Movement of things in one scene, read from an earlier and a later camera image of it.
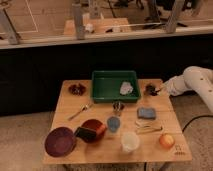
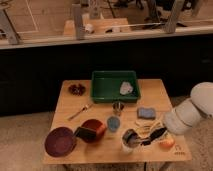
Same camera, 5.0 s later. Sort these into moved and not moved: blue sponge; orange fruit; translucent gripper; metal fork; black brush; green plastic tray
Moved: black brush; translucent gripper
Not moved: blue sponge; green plastic tray; metal fork; orange fruit
